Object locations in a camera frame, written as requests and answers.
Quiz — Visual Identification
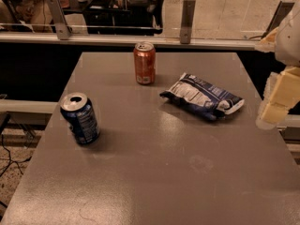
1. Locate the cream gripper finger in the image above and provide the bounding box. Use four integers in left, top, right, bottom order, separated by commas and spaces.
255, 27, 278, 53
256, 66, 300, 129

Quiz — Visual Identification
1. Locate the blue chip bag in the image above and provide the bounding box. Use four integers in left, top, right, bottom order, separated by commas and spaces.
159, 73, 245, 121

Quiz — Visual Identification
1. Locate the orange soda can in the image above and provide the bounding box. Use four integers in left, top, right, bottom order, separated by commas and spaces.
133, 42, 156, 85

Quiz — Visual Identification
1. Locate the black office chair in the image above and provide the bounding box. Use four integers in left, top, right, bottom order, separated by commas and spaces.
83, 0, 164, 36

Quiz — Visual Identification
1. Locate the blue soda can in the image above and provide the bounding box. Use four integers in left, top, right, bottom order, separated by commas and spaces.
60, 92, 99, 145

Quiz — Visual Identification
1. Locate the person in background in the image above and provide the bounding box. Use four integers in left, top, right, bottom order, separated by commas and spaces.
0, 0, 71, 34

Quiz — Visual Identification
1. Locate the right metal rail bracket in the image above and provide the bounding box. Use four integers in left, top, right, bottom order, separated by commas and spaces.
262, 1, 294, 38

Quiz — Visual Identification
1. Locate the metal rail bracket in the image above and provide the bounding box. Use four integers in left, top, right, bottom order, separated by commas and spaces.
46, 0, 70, 40
180, 0, 196, 44
262, 1, 294, 38

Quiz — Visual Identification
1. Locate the horizontal metal rail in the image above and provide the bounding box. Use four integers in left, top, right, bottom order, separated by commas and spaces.
0, 32, 259, 51

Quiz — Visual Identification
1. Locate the middle metal rail bracket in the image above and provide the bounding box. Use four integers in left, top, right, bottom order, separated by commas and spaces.
180, 0, 196, 44

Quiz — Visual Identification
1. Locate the left metal rail bracket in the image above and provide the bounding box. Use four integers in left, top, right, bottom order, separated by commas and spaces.
46, 0, 70, 40

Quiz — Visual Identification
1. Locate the black floor cable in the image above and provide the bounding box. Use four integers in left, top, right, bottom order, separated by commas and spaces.
0, 134, 33, 178

